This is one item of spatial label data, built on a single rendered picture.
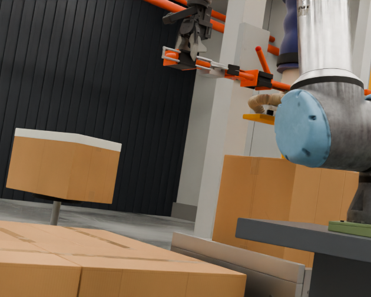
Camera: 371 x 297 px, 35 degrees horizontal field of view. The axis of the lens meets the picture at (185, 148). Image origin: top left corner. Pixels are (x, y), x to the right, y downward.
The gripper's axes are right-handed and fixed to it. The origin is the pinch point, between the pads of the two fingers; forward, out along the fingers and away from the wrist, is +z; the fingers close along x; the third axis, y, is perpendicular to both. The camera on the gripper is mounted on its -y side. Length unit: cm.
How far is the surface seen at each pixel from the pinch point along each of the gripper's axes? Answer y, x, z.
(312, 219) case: 52, -19, 46
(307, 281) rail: 38, -33, 66
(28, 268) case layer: -49, -18, 69
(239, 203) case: 41, 8, 45
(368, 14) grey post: 315, 180, -141
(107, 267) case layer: -26, -17, 67
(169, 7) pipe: 488, 797, -307
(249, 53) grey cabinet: 106, 91, -39
